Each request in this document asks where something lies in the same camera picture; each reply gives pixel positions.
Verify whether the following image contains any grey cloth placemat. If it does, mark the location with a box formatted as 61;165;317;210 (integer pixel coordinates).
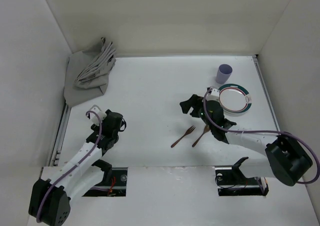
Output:
63;37;116;107

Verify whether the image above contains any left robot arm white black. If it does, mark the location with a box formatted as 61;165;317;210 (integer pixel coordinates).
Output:
28;105;127;226

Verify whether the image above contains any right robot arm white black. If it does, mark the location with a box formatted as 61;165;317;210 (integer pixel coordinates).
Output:
179;94;313;186

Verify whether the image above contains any brown wooden spoon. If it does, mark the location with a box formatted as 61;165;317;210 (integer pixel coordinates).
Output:
192;125;210;148

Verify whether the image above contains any white plate green rim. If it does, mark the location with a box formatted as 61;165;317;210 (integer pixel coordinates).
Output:
218;84;252;114

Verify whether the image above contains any brown wooden fork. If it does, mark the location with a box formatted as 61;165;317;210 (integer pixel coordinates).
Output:
171;126;196;148

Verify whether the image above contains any lilac plastic cup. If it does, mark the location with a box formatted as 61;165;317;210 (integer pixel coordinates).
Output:
215;64;233;84

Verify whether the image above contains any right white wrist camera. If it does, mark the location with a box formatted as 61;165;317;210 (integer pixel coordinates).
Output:
205;87;220;102

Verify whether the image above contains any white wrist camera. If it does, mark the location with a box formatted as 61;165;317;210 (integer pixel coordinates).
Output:
205;87;220;102
85;105;107;126

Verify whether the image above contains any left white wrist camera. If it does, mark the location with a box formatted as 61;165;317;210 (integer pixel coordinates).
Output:
85;105;107;126

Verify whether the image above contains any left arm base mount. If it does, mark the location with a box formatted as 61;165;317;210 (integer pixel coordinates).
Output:
83;160;128;197

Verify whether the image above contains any left aluminium table rail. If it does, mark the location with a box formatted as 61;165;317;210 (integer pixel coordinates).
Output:
47;103;71;166

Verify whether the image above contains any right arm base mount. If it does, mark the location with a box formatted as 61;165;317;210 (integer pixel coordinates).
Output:
214;157;269;197

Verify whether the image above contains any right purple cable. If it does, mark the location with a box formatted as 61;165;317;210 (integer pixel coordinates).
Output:
202;88;320;185

